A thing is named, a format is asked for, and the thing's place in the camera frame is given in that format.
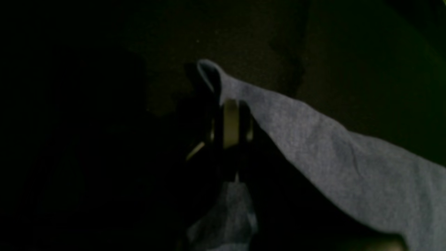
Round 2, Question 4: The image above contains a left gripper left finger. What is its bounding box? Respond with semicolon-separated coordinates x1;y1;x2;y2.
35;99;222;251

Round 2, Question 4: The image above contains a black table cloth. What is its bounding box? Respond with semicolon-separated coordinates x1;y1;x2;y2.
1;0;445;251

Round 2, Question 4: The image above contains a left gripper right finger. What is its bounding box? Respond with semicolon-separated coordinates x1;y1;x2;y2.
223;99;408;251

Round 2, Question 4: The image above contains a light blue t-shirt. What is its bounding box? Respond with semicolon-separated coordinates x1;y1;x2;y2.
191;59;446;251

